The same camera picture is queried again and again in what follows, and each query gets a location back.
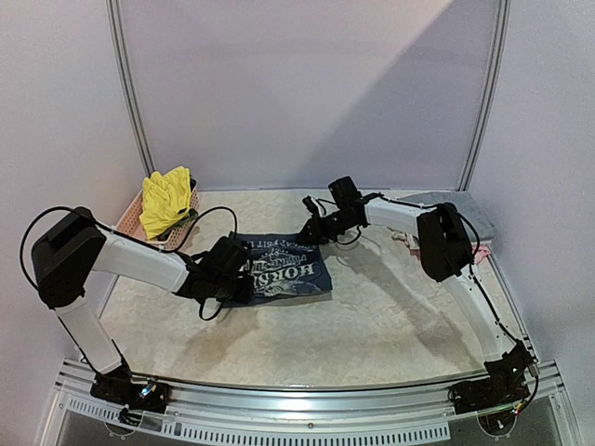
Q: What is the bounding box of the navy blue garment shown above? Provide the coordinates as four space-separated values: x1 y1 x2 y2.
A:
238 234 333 307

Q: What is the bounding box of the grey blue button shirt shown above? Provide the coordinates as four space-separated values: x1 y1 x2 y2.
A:
398 191 496 244

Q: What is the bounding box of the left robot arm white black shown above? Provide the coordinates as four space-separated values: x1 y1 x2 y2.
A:
27 206 255 403

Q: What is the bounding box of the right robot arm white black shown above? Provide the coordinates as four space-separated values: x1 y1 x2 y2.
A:
297 176 538 405

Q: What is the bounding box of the pink plastic laundry basket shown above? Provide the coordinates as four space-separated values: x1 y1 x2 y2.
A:
115 190 191 250

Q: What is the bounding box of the yellow garment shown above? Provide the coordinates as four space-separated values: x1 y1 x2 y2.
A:
142 166 191 217

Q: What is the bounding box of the pink folded garment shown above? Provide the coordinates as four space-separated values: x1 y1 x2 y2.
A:
391 230 491 264

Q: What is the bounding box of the aluminium front rail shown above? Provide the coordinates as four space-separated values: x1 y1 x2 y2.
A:
42 360 580 445

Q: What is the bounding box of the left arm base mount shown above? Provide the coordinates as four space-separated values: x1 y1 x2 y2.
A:
90 360 172 413

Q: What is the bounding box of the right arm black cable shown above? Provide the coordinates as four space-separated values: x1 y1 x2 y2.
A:
315 192 540 373

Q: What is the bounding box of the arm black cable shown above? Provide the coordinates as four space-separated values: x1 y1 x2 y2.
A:
315 192 540 373
19 205 239 321

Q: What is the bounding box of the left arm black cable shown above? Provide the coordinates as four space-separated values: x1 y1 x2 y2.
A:
19 205 239 321

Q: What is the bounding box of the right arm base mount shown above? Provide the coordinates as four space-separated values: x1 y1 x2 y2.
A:
447 348 539 414

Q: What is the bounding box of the right aluminium corner post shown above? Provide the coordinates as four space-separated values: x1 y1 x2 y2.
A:
457 0 511 191

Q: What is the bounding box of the aluminium corner post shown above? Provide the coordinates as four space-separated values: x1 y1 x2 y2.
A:
106 0 154 176
457 0 511 191

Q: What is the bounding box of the left aluminium corner post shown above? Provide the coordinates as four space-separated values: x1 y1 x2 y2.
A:
106 0 154 176

